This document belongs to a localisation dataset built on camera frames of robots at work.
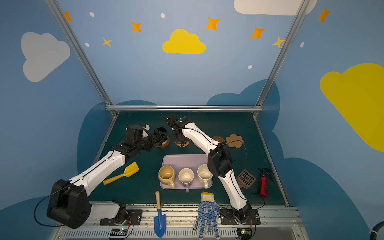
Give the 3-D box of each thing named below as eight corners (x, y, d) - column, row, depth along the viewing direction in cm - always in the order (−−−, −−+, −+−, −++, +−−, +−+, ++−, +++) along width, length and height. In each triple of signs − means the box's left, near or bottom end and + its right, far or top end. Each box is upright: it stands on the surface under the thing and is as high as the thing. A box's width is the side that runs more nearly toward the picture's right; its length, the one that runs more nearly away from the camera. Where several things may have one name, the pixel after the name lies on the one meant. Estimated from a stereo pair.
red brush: (258, 197, 83) (260, 195, 79) (258, 169, 94) (261, 166, 90) (267, 200, 82) (270, 198, 78) (266, 171, 93) (269, 168, 89)
